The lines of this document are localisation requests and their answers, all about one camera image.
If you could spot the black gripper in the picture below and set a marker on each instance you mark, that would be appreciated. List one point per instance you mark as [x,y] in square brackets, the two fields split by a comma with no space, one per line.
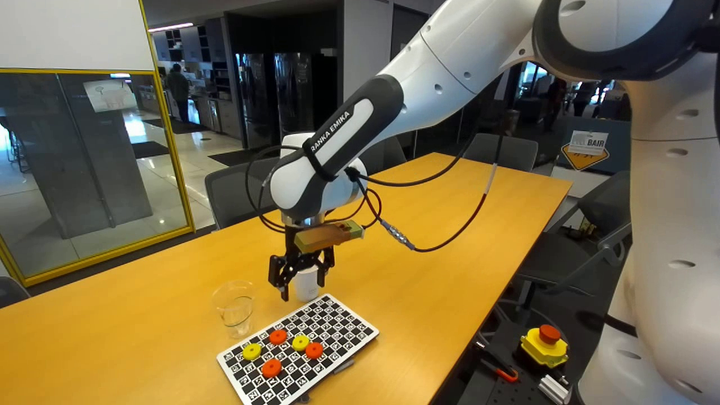
[294,256]

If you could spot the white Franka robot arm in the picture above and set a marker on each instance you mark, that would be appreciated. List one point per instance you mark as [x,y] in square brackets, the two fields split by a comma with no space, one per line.
[464,53]

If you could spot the white paper cup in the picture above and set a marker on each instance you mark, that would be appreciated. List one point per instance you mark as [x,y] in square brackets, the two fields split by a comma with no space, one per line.
[306,286]

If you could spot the clear plastic cup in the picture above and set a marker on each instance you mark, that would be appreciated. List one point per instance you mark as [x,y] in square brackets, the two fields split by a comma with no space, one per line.
[238,311]

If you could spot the black white checkerboard marker board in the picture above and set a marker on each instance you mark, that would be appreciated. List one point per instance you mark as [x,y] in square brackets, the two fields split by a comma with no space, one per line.
[338,329]

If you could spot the grey support under board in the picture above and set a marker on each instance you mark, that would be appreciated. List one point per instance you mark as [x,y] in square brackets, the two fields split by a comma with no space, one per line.
[343,365]

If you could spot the dark grey office chair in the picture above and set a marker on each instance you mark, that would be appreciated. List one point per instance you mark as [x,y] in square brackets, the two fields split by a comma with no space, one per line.
[506,149]
[592,215]
[238,193]

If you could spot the black glass door cabinets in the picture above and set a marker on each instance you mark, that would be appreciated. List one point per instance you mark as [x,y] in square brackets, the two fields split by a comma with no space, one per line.
[294,97]

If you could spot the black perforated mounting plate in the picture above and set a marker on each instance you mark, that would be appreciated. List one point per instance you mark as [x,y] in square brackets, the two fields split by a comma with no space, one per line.
[468,386]

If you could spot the person in dark jacket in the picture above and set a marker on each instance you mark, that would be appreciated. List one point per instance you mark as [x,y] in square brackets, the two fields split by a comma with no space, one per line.
[179,92]

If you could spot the yellow framed glass partition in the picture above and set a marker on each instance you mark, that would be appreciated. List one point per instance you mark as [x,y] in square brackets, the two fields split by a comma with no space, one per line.
[90,149]

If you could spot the yellow red emergency stop button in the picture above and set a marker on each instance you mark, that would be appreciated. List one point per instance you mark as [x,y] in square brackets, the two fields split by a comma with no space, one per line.
[545,346]

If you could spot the yellow and white sign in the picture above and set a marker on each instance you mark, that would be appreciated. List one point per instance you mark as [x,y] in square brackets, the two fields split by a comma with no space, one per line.
[585,143]

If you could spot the silver metal bracket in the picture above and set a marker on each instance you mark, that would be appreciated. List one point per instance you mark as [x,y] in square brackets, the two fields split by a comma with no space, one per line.
[554,389]

